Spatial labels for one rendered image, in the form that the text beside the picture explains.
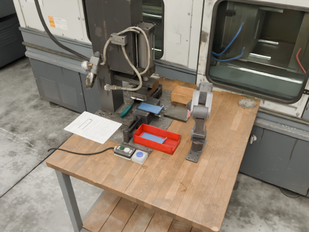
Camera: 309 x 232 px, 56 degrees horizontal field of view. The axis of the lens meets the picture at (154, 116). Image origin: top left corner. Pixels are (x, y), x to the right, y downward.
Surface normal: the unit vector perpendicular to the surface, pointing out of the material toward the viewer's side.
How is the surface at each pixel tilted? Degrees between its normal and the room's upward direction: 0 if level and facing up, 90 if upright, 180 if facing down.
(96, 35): 90
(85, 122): 1
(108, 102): 90
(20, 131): 0
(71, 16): 90
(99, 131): 1
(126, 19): 90
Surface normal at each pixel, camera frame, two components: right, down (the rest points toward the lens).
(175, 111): 0.00, -0.79
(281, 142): -0.48, 0.54
